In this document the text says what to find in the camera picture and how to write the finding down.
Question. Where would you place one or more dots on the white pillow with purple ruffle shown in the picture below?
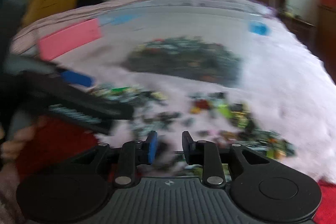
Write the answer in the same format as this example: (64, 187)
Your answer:
(241, 1)

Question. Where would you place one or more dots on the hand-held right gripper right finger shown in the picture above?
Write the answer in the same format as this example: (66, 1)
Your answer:
(187, 146)

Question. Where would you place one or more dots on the person's left hand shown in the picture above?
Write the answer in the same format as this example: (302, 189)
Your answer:
(15, 146)

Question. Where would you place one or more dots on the toy brick pile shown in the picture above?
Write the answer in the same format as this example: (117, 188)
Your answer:
(223, 113)

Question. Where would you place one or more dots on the pink striped blanket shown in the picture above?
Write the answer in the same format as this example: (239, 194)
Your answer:
(65, 16)

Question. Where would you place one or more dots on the person's left forearm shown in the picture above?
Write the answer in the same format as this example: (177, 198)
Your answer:
(8, 192)

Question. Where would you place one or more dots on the pink cardboard box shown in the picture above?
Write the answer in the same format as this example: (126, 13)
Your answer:
(68, 39)

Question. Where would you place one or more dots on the wooden dresser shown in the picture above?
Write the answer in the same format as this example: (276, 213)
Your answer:
(328, 37)

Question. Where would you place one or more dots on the clear plastic container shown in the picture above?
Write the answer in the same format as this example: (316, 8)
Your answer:
(183, 24)

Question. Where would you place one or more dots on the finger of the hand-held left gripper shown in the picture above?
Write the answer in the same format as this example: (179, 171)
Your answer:
(86, 103)
(76, 79)

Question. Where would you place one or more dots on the white fluffy blanket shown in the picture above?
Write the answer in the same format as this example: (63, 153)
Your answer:
(275, 69)

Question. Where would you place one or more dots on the dense heap of toy bricks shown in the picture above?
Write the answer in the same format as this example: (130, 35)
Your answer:
(183, 61)

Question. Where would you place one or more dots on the red bedsheet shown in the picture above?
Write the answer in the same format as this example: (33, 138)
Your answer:
(60, 140)

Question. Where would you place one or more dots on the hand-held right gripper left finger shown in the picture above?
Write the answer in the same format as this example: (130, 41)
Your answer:
(152, 146)

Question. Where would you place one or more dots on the wooden nightstand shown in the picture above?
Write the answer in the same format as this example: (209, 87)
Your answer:
(296, 23)

